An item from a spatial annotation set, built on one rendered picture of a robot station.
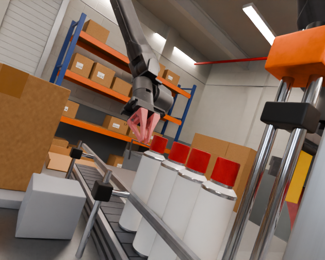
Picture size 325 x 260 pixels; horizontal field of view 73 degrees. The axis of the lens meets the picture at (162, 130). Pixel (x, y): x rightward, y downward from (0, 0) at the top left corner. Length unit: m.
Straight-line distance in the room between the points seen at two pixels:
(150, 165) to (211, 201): 0.19
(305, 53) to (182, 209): 0.26
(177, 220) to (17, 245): 0.28
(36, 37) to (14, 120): 4.04
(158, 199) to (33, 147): 0.34
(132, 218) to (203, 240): 0.20
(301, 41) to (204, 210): 0.22
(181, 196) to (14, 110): 0.42
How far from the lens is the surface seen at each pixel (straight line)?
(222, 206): 0.31
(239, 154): 3.64
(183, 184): 0.35
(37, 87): 0.59
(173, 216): 0.36
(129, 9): 0.74
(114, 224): 0.51
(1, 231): 0.52
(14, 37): 4.55
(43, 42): 4.59
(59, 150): 1.24
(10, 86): 0.59
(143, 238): 0.42
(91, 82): 3.90
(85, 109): 4.77
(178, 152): 0.39
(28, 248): 0.48
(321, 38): 0.20
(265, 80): 5.59
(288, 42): 0.21
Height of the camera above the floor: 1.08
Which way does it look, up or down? 2 degrees up
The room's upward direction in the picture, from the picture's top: 19 degrees clockwise
